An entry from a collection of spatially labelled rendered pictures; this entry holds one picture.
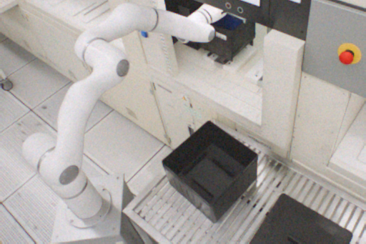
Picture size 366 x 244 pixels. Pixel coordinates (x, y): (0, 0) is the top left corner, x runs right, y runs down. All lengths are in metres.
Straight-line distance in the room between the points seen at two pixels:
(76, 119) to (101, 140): 1.58
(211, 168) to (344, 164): 0.56
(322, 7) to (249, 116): 0.72
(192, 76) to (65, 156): 0.81
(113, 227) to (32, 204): 1.27
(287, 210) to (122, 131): 1.73
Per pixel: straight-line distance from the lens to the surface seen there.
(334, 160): 1.45
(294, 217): 1.32
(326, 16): 1.00
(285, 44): 1.07
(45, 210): 2.62
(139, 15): 1.20
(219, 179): 1.49
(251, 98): 1.62
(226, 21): 1.71
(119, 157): 2.62
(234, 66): 1.74
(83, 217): 1.54
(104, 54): 1.13
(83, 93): 1.17
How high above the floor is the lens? 2.07
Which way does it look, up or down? 46 degrees down
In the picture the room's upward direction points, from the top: 5 degrees counter-clockwise
